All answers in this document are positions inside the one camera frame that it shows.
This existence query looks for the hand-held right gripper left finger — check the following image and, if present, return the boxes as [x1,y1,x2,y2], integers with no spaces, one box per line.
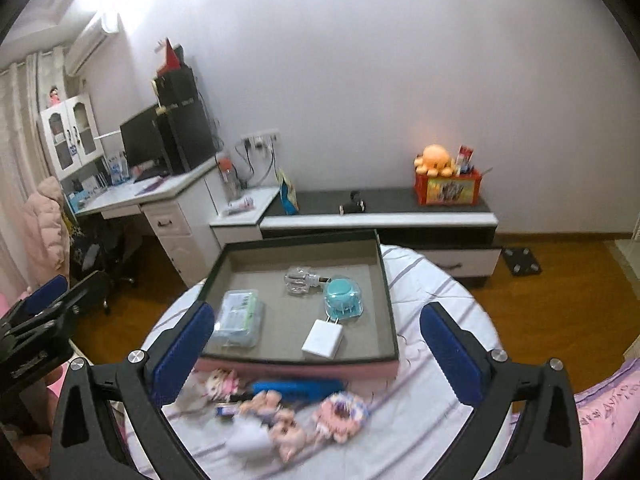
[49,301,216,480]

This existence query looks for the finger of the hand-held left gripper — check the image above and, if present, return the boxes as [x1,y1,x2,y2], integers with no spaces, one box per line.
[50,270,112,321]
[22,275,70,318]

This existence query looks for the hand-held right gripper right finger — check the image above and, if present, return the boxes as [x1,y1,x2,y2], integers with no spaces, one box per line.
[419,302,583,480]

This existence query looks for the pink white brick figure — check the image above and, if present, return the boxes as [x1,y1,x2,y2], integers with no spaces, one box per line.
[207,367,246,402]

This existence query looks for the white plush doll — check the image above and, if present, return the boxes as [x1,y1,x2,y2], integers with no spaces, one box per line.
[227,417,273,454]

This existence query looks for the pink box with dark rim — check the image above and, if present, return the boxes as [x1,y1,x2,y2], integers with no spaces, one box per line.
[197,229,401,383]

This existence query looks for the blue tube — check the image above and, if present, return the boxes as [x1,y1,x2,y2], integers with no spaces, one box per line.
[250,379,348,403]

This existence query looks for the baby doll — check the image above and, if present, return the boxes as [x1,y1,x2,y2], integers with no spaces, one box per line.
[245,390,307,461]

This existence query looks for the pink pearl hair accessory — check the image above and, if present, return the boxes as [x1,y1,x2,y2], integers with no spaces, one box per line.
[314,391,372,443]

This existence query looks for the black office chair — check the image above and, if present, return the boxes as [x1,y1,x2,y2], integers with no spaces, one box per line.
[70,220,136,306]

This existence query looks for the pink padded jacket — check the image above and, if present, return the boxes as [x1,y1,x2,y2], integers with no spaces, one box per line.
[22,176,71,286]

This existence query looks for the clear pack with green label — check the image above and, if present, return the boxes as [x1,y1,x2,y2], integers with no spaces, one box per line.
[212,289,266,348]

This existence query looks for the striped white bed sheet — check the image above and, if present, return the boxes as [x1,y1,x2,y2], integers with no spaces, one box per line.
[122,245,506,480]

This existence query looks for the blue desk organizer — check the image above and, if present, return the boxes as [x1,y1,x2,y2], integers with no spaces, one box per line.
[64,176,108,213]

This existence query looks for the black bathroom scale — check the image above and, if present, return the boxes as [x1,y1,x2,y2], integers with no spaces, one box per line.
[502,246,542,277]

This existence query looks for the teal round container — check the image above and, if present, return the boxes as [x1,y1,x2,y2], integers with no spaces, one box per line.
[322,277,365,321]

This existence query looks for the blue labelled bottles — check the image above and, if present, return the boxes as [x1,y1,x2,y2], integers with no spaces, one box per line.
[102,152,132,185]

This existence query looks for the white desk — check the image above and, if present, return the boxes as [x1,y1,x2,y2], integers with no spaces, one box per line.
[75,160,226,286]

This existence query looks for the white charger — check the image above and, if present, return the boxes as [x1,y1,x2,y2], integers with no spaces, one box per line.
[301,316,345,361]

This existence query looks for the low white cabinet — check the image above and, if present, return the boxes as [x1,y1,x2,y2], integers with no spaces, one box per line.
[209,187,281,251]

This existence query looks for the beige curtain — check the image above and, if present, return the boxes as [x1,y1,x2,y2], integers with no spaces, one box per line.
[0,47,66,291]

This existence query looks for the black white TV stand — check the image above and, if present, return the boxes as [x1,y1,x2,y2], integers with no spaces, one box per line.
[260,187,502,288]

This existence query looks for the black monitor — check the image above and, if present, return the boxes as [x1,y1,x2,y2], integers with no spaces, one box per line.
[119,102,168,168]

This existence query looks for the red storage box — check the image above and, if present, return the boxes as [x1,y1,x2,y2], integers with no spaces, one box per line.
[415,167,482,206]

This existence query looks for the pink blanket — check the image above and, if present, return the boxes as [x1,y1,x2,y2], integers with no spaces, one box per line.
[574,357,640,480]

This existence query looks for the small black device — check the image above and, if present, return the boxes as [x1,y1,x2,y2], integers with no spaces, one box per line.
[341,191,367,215]

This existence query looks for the clear bottle with orange lid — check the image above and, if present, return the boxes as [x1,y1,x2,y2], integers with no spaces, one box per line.
[220,156,241,201]

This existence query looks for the large black speaker box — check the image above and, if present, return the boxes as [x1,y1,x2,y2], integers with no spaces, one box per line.
[157,97,216,173]

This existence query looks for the white glass door cabinet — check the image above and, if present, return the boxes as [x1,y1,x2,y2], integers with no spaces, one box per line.
[39,92,106,181]

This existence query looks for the blue snack bag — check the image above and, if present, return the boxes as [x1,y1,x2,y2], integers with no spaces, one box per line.
[277,169,299,215]

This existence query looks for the orange octopus plush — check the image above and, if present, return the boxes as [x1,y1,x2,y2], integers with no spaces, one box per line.
[414,145,457,177]

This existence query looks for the small black speaker box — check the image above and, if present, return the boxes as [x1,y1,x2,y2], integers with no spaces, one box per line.
[152,66,198,106]

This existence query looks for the white air conditioner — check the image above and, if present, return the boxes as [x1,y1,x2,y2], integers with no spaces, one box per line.
[64,12,121,77]

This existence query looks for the red paper bag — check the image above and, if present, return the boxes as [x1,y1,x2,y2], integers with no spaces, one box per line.
[159,37,182,73]

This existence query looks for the black power cables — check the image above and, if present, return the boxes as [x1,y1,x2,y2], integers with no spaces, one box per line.
[235,140,277,186]

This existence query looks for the white wall outlet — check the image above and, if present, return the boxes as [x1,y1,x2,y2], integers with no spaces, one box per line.
[241,130,281,148]

